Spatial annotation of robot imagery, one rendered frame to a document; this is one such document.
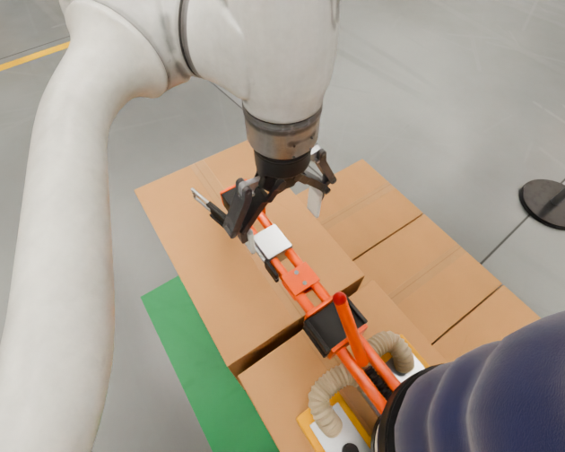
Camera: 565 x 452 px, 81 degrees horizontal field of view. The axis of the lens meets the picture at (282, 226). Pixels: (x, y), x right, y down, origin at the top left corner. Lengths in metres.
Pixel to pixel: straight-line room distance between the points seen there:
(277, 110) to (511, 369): 0.28
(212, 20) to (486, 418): 0.36
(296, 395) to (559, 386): 0.59
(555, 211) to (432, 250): 1.34
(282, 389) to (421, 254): 0.87
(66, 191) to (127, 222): 2.01
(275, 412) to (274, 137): 0.58
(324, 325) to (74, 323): 0.48
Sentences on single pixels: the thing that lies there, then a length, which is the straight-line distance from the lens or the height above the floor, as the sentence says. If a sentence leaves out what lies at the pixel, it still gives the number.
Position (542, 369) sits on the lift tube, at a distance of 0.27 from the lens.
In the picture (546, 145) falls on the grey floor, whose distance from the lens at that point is 3.18.
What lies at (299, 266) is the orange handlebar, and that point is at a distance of 0.69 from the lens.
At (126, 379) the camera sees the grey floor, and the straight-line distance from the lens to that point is 1.89.
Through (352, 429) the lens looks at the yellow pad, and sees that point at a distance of 0.75.
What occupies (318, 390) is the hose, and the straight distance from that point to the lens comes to 0.69.
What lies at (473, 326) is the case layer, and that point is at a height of 0.54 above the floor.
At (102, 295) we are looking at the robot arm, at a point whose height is 1.52.
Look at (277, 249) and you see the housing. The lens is 0.71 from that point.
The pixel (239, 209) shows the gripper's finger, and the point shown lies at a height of 1.35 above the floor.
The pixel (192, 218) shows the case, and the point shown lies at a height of 0.94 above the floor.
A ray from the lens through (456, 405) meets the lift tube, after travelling 0.36.
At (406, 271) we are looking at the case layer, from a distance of 1.39.
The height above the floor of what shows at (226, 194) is 1.11.
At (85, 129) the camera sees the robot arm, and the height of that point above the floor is 1.54.
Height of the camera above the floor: 1.72
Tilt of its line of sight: 57 degrees down
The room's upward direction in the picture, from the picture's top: straight up
